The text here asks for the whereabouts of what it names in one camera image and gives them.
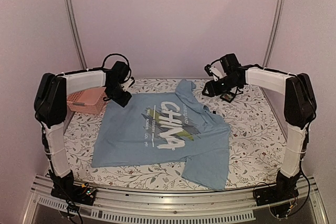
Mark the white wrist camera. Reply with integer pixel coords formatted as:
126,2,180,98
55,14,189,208
121,77,135,91
204,64,224,81

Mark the floral patterned tablecloth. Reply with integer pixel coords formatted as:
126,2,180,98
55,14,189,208
64,79,286,190

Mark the aluminium frame post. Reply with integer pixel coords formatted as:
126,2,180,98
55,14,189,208
262,0,285,67
64,0,87,69

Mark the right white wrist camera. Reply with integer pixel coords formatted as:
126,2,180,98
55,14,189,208
204,64,224,81

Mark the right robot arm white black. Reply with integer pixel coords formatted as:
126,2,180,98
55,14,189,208
202,54,317,201

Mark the light blue printed t-shirt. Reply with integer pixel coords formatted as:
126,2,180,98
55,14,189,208
91,80,230,190

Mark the pink plastic basket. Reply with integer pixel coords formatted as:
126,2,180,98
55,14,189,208
67,88,105,114

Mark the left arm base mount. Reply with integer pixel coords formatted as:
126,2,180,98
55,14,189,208
51,179,97,206

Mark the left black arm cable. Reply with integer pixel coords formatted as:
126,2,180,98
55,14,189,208
101,53,132,78

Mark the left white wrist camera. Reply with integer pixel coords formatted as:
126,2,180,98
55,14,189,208
121,77,135,91

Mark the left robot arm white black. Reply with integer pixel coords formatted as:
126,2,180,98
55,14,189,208
34,61,134,200

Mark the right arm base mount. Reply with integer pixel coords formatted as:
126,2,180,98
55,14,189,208
253,179,311,220

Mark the aluminium front rail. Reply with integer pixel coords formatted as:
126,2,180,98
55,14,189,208
23,175,329,223

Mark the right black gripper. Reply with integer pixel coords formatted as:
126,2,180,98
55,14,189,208
202,75,240,98

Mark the black open brooch box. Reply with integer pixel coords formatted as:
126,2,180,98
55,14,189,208
220,92,236,103

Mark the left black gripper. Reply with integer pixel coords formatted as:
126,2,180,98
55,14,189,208
106,83,132,108

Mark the left aluminium frame post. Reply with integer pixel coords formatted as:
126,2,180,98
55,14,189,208
64,0,87,69

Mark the right aluminium frame post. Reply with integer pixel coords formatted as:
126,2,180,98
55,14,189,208
262,0,285,67

